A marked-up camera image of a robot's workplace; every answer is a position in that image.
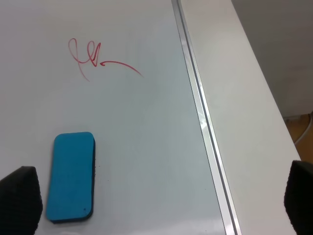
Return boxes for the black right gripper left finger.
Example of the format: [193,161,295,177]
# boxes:
[0,166,43,235]

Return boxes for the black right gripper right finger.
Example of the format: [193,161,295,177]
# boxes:
[284,161,313,235]

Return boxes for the blue whiteboard eraser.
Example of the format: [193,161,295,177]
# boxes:
[46,132,95,224]

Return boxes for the white cable on floor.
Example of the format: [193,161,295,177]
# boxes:
[294,119,313,145]

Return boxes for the white whiteboard with aluminium frame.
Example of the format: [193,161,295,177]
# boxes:
[0,0,240,235]

